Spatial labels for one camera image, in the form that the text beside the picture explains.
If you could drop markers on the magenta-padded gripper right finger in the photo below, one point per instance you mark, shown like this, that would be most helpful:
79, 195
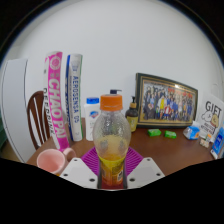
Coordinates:
146, 170

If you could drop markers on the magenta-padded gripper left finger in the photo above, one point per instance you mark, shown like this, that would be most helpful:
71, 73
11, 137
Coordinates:
78, 170

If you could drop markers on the orange juice bottle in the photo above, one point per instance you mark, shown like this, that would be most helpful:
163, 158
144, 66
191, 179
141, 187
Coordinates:
111, 133

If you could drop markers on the pink mug with yellow print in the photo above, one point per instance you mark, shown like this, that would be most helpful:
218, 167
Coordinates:
50, 160

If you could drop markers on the small green packet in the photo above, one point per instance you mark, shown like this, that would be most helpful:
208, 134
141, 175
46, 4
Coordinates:
154, 132
170, 134

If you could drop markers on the small amber pump bottle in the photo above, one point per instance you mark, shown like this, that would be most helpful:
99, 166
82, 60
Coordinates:
132, 118

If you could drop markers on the white bottle with blue cap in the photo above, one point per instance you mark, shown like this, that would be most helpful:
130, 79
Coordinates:
90, 116

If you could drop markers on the blue and white tissue pack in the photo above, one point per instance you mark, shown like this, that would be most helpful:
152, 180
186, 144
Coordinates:
191, 132

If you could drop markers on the small beige snack packet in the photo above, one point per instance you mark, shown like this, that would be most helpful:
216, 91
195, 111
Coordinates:
204, 141

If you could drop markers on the framed group photo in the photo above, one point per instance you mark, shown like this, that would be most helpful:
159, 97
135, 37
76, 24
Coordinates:
166, 101

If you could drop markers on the brown wooden chair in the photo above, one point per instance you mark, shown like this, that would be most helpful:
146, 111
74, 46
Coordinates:
31, 113

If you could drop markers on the blue detergent bottle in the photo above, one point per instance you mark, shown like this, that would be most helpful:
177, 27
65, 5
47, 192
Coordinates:
218, 143

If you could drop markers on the dark blue pump bottle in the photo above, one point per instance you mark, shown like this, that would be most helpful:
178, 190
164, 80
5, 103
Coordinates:
115, 91

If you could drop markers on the green crate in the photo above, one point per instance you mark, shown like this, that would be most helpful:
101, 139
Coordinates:
2, 131

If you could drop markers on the white paper gift bag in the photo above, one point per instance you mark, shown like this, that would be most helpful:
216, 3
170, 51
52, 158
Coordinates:
211, 113

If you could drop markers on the white refrigerator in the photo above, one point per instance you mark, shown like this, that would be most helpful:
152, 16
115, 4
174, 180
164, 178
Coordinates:
13, 110

